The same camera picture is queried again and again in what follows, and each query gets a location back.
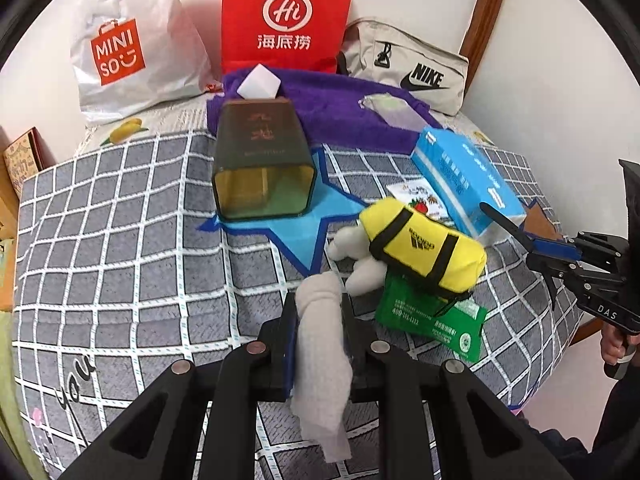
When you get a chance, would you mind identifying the grey zip pouch bag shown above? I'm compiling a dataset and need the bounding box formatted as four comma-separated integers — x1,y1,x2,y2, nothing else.
337,16,471,118

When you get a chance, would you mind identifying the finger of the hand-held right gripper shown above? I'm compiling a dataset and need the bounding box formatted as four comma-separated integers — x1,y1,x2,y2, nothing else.
525,256,583,311
530,234,585,261

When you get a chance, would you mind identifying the white tissue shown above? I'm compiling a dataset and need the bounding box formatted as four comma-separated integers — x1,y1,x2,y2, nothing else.
291,272,353,461

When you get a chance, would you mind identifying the person's right hand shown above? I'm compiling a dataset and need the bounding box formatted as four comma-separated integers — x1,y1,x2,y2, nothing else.
600,320,640,368

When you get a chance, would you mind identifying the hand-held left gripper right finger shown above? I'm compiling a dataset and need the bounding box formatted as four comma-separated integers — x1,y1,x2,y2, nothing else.
341,292,576,480

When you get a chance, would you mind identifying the yellow plush bag toy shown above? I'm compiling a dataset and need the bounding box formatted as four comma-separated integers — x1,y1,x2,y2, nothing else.
359,197,488,303

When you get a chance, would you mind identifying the blue tissue pack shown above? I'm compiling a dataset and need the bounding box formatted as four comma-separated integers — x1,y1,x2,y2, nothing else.
411,127,527,240

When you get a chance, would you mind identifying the small clear green packet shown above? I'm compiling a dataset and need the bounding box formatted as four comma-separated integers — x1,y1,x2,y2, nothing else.
357,92,426,131

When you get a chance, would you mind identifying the white plastic shopping bag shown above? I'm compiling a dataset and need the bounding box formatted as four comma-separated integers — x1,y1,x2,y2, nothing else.
71,0,213,123

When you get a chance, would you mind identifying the white sponge block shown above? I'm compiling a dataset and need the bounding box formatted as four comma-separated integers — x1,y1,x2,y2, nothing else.
236,64,282,100

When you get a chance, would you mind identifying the green wet wipe packet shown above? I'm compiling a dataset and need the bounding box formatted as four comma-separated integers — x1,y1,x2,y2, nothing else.
375,272,488,363

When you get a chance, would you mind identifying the wooden door frame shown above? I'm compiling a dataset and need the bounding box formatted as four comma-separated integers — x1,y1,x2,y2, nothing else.
457,0,515,111

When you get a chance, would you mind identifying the printed sticker card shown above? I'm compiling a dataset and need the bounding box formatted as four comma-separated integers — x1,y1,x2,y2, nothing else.
386,177,458,221

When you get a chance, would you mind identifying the person's dark clothing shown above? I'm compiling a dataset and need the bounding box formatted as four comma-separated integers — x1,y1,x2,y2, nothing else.
520,360,640,480

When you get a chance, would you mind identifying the purple towel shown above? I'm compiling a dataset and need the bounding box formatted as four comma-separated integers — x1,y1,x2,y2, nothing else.
206,66,443,153

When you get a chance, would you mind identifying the wooden nightstand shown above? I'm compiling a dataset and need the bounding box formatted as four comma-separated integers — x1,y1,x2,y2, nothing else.
0,170,23,313

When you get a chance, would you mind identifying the patterned brown box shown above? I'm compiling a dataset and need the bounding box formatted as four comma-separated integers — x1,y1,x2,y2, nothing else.
2,127,46,196

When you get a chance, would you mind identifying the grey checkered blanket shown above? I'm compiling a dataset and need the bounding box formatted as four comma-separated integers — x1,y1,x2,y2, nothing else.
12,127,583,480

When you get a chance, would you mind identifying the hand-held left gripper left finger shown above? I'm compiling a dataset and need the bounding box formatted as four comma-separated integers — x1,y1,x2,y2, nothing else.
57,292,303,480

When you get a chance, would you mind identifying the dark tin box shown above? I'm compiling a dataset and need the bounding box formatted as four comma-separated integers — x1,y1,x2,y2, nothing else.
210,99,318,223

